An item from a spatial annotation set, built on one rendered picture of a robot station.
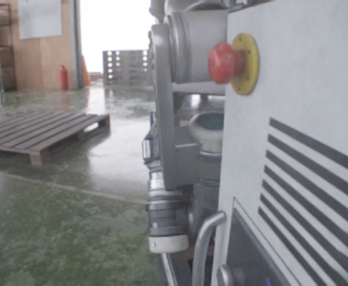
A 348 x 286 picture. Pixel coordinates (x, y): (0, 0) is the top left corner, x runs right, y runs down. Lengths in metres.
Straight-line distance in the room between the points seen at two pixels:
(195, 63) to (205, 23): 0.05
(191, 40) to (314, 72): 0.18
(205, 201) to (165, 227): 0.09
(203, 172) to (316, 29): 0.32
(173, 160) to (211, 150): 0.06
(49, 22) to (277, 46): 6.36
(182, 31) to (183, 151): 0.18
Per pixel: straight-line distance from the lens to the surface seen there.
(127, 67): 6.10
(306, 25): 0.20
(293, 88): 0.21
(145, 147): 0.59
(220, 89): 3.04
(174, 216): 0.55
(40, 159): 2.08
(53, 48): 6.47
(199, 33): 0.34
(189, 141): 0.43
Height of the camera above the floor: 0.76
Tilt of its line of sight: 19 degrees down
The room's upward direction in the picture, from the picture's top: straight up
